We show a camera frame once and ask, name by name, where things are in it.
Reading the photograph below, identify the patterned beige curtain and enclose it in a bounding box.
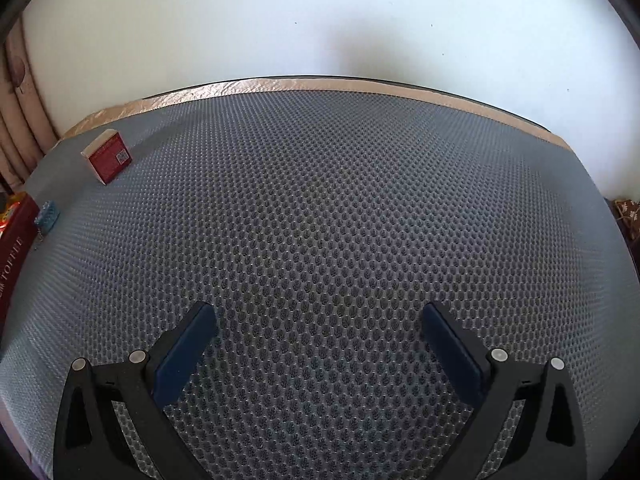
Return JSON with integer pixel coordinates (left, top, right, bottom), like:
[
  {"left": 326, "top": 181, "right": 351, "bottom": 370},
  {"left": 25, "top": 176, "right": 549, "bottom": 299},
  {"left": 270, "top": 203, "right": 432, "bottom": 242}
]
[{"left": 0, "top": 25, "right": 63, "bottom": 196}]

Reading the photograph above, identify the small blue keychain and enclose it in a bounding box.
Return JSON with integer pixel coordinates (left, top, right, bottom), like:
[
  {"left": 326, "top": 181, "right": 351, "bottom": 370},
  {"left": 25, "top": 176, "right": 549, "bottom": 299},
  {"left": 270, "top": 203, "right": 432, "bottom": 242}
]
[{"left": 32, "top": 200, "right": 61, "bottom": 251}]

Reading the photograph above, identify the small red and tan box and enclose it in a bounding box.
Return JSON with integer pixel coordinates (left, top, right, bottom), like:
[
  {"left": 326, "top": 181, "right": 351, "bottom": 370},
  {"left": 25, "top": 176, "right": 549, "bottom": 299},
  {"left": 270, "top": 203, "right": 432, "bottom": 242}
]
[{"left": 81, "top": 129, "right": 133, "bottom": 187}]

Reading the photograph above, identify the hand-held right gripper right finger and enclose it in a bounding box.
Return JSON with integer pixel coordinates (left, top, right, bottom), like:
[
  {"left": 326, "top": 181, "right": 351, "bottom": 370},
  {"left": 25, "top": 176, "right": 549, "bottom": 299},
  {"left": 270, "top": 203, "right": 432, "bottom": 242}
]
[{"left": 421, "top": 301, "right": 588, "bottom": 480}]

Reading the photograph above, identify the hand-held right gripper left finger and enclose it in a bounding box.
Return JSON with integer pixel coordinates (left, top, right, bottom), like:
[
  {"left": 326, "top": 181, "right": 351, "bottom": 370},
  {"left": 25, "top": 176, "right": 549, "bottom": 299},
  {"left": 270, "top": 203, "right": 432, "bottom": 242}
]
[{"left": 52, "top": 301, "right": 218, "bottom": 480}]

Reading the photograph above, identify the brown patterned cloth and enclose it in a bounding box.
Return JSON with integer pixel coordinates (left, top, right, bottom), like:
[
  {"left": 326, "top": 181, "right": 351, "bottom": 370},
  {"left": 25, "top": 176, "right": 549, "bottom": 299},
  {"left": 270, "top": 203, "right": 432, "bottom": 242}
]
[{"left": 612, "top": 197, "right": 640, "bottom": 241}]

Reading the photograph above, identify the red and gold tin box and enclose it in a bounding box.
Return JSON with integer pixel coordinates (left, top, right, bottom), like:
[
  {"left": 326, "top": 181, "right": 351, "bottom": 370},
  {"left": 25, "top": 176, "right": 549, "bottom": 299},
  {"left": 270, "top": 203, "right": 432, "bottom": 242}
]
[{"left": 0, "top": 192, "right": 42, "bottom": 331}]

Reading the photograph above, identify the grey mesh mat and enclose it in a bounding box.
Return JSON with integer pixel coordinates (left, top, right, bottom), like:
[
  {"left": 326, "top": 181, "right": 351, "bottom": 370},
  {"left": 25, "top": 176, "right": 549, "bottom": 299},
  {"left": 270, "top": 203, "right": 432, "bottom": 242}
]
[{"left": 0, "top": 87, "right": 640, "bottom": 480}]

